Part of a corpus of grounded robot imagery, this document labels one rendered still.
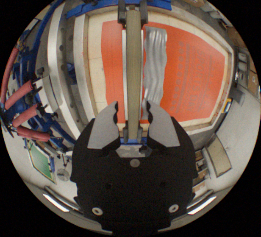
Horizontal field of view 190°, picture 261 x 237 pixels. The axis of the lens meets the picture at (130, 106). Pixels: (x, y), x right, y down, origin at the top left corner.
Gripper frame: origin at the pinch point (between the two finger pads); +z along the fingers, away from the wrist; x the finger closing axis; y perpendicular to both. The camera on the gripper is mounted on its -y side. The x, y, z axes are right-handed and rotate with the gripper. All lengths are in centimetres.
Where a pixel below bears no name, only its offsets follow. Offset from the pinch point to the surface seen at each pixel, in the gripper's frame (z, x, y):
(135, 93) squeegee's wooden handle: 6.0, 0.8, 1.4
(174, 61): 16.5, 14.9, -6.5
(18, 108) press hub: 0, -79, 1
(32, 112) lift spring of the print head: 3.1, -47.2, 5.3
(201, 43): 16.5, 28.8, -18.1
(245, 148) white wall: -75, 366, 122
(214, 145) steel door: 61, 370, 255
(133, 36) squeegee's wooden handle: 6.1, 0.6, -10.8
